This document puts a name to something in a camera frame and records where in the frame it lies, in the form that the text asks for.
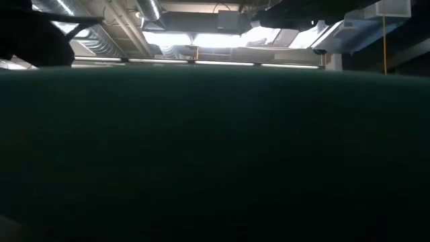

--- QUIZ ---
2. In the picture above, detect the large dark green plastic plate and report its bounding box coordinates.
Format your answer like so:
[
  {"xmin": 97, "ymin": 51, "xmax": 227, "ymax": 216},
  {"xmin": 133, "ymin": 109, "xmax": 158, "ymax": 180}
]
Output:
[{"xmin": 0, "ymin": 65, "xmax": 430, "ymax": 242}]

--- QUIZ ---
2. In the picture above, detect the yellow vertical pole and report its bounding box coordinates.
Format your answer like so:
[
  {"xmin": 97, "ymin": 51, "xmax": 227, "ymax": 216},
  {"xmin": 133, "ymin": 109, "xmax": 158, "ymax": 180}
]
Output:
[{"xmin": 382, "ymin": 14, "xmax": 388, "ymax": 76}]

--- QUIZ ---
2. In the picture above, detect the white rectangular air duct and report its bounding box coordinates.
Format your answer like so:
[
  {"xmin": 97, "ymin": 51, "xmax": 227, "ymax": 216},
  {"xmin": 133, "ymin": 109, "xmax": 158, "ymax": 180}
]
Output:
[{"xmin": 310, "ymin": 0, "xmax": 413, "ymax": 55}]

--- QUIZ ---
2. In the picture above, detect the white ceiling light strip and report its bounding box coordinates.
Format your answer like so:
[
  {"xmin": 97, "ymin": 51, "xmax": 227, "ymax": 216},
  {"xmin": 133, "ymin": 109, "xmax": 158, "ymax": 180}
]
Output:
[
  {"xmin": 194, "ymin": 60, "xmax": 255, "ymax": 67},
  {"xmin": 260, "ymin": 63, "xmax": 320, "ymax": 70},
  {"xmin": 73, "ymin": 56, "xmax": 122, "ymax": 63},
  {"xmin": 128, "ymin": 58, "xmax": 189, "ymax": 65}
]

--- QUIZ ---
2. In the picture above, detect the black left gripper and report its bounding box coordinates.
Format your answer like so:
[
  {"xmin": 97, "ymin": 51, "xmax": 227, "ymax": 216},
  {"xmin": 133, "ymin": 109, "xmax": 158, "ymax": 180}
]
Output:
[{"xmin": 0, "ymin": 0, "xmax": 104, "ymax": 68}]

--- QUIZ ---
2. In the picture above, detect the silver spiral ventilation duct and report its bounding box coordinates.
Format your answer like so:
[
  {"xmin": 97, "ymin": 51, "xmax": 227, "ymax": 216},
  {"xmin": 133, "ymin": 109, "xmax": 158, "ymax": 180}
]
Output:
[
  {"xmin": 135, "ymin": 0, "xmax": 163, "ymax": 22},
  {"xmin": 32, "ymin": 0, "xmax": 126, "ymax": 58}
]

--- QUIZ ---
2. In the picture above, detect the grey ceiling box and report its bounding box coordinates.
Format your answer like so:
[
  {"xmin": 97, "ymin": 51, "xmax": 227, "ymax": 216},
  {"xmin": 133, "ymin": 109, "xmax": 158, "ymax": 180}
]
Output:
[{"xmin": 217, "ymin": 9, "xmax": 241, "ymax": 33}]

